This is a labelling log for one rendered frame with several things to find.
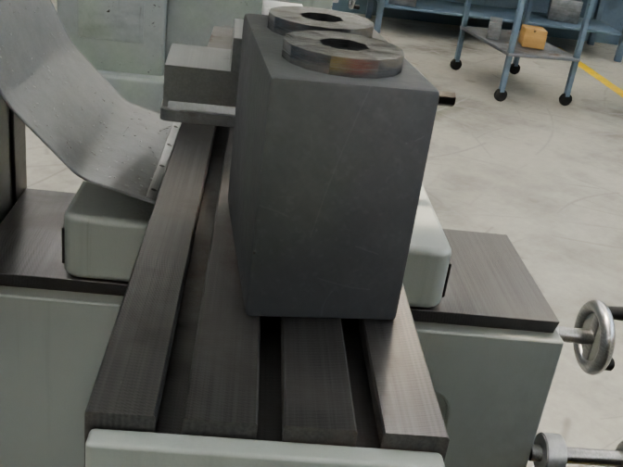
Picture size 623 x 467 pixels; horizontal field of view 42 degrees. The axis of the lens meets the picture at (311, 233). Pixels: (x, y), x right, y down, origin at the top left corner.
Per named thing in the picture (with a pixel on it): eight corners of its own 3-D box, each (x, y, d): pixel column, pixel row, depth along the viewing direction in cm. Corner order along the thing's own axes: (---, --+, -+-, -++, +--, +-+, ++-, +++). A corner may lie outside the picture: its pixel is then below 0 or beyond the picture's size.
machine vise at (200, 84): (409, 112, 119) (422, 37, 114) (430, 145, 105) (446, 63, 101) (168, 88, 114) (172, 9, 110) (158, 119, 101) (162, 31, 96)
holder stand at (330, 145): (344, 208, 83) (375, 10, 75) (398, 321, 64) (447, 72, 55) (227, 201, 81) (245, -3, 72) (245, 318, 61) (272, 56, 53)
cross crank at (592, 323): (596, 349, 135) (616, 287, 130) (624, 393, 124) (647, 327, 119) (503, 342, 133) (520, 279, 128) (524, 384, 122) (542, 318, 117)
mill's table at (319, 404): (325, 76, 165) (330, 37, 161) (437, 556, 53) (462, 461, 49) (211, 63, 162) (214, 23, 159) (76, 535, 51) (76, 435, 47)
